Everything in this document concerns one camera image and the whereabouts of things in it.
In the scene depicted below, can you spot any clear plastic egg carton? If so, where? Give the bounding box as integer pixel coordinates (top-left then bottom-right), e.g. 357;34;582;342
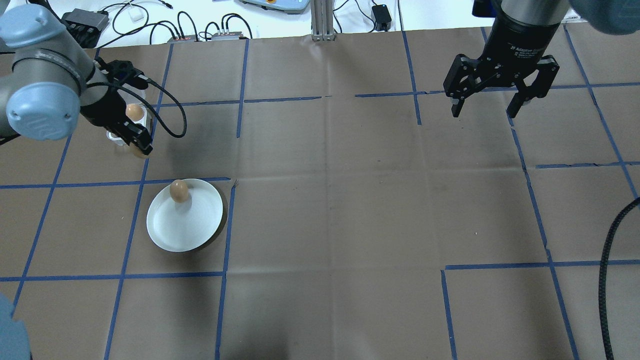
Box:
102;75;153;148

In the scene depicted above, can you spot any white round plate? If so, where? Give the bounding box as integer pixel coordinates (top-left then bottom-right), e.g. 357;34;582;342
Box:
146;178;224;253

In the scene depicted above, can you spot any dark grey docking box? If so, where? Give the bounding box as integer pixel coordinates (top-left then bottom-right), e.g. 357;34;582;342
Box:
61;8;110;36

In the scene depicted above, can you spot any black power adapter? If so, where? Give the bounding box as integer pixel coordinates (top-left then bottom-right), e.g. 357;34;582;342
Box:
371;4;393;26

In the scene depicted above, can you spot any blue grey teach pendant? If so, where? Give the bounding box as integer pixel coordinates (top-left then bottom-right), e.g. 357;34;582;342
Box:
239;0;311;14

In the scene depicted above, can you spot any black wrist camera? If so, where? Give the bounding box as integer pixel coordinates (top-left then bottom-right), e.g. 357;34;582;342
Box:
95;59;147;90
472;0;498;18

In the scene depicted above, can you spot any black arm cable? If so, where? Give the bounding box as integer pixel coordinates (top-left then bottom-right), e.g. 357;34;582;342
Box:
598;196;640;360
97;75;188;139

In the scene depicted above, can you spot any aluminium gantry post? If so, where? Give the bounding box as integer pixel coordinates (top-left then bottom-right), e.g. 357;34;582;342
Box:
311;0;335;42

